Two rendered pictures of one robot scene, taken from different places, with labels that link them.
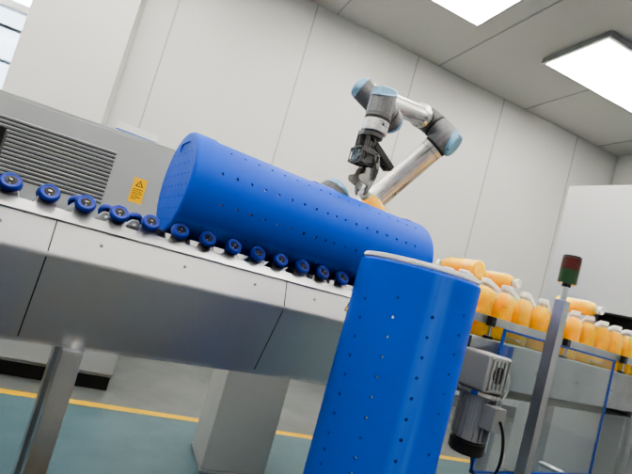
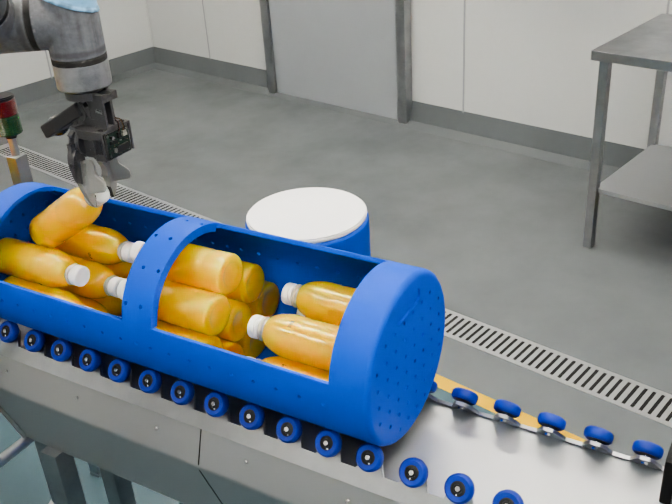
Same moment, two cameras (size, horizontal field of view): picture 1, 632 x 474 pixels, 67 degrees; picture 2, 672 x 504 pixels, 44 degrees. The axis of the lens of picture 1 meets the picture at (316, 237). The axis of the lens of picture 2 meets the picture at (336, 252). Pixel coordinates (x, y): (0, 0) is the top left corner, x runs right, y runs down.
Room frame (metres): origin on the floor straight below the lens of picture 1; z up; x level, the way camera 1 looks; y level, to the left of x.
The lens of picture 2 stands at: (1.85, 1.32, 1.87)
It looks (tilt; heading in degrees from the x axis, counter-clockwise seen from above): 29 degrees down; 243
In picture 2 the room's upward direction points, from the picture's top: 4 degrees counter-clockwise
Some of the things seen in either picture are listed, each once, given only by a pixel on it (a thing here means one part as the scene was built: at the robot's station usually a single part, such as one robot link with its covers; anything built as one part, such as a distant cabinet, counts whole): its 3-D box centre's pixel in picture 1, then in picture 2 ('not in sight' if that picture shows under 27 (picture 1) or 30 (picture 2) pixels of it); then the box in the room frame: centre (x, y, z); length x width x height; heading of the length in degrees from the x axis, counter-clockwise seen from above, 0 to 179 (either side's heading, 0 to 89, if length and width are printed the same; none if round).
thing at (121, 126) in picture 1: (135, 134); not in sight; (2.87, 1.23, 1.48); 0.24 x 0.12 x 0.08; 118
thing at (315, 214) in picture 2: (420, 268); (306, 214); (1.12, -0.26, 1.03); 0.28 x 0.28 x 0.01
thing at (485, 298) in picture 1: (479, 308); not in sight; (1.77, -0.66, 1.00); 0.07 x 0.07 x 0.19
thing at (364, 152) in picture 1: (367, 150); (96, 122); (1.58, -0.09, 1.41); 0.09 x 0.08 x 0.12; 122
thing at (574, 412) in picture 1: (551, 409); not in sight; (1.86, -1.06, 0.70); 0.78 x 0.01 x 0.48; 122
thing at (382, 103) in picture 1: (381, 105); (70, 22); (1.59, -0.09, 1.58); 0.10 x 0.09 x 0.12; 157
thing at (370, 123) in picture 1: (375, 128); (84, 74); (1.58, -0.10, 1.49); 0.10 x 0.09 x 0.05; 32
